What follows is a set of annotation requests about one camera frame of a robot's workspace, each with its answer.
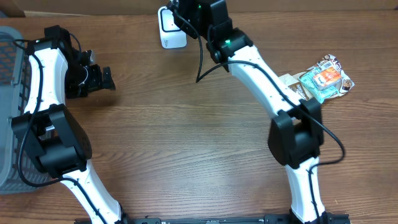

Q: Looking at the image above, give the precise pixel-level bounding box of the clear beige snack bag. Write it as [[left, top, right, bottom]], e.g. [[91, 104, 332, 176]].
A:
[[278, 54, 356, 102]]

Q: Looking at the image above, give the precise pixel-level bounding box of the teal wet wipes pack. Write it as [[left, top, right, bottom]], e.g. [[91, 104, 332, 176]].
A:
[[298, 68, 338, 104]]

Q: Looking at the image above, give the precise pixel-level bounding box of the orange tissue pack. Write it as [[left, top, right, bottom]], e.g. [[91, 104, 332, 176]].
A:
[[312, 67, 341, 90]]

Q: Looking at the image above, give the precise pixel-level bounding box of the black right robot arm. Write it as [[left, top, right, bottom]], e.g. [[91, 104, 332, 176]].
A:
[[167, 1, 326, 223]]

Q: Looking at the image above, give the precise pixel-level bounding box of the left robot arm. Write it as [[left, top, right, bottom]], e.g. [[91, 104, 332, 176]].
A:
[[11, 26, 128, 223]]

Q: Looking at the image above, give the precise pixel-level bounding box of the grey plastic mesh basket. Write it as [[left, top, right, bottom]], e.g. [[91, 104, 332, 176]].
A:
[[1, 26, 35, 195]]

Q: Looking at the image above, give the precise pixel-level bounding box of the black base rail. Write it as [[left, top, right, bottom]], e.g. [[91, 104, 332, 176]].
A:
[[74, 213, 351, 224]]

